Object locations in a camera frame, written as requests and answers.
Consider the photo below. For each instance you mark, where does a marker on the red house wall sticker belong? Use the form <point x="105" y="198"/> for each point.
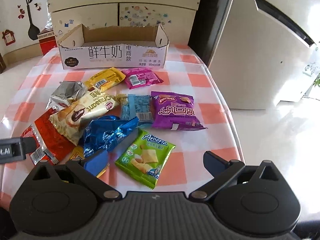
<point x="8" y="37"/>

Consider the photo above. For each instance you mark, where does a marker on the red snack bag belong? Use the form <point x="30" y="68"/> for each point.
<point x="50" y="144"/>

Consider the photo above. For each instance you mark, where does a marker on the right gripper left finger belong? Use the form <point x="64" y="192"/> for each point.
<point x="102" y="190"/>

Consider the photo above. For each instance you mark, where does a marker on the silver foil snack packet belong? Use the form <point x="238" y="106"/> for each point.
<point x="67" y="93"/>

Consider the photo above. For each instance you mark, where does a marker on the pink snack packet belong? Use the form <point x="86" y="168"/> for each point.
<point x="140" y="77"/>

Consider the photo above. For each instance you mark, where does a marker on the small yellow snack packet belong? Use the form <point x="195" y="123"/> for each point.
<point x="77" y="154"/>

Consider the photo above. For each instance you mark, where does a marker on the white cardboard milk box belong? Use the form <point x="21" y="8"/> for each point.
<point x="114" y="46"/>

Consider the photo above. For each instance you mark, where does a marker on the red gift box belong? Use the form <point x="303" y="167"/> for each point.
<point x="47" y="40"/>

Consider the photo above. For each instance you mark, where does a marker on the cream wooden cabinet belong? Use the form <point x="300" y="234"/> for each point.
<point x="176" y="16"/>

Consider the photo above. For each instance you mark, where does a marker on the purple snack bag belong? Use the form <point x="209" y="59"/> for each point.
<point x="175" y="112"/>

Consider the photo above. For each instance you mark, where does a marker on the light blue snack packet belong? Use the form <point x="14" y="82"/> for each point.
<point x="132" y="105"/>

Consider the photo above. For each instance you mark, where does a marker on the black vase flower wall sticker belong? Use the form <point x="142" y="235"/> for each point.
<point x="33" y="30"/>

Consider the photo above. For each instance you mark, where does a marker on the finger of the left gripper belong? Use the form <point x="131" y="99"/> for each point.
<point x="16" y="149"/>

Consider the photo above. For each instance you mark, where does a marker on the blue foil snack bag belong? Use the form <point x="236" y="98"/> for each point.
<point x="106" y="133"/>

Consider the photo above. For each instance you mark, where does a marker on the cream croissant packet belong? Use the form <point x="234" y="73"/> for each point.
<point x="71" y="121"/>

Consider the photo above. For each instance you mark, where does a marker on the white refrigerator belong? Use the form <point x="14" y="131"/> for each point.
<point x="259" y="52"/>

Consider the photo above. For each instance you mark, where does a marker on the green cracker packet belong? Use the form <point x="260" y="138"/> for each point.
<point x="145" y="158"/>

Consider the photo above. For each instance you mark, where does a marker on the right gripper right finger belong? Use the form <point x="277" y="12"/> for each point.
<point x="223" y="172"/>

